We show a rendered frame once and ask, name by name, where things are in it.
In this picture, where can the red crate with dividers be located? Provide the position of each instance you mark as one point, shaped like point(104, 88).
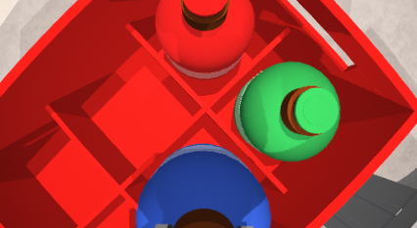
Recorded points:
point(89, 75)

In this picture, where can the grey divided crate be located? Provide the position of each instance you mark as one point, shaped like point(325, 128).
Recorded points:
point(378, 203)

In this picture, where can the blue bottle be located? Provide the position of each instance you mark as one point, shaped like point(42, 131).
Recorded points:
point(203, 186)

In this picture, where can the green bottle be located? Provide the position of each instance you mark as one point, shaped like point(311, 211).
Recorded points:
point(284, 110)

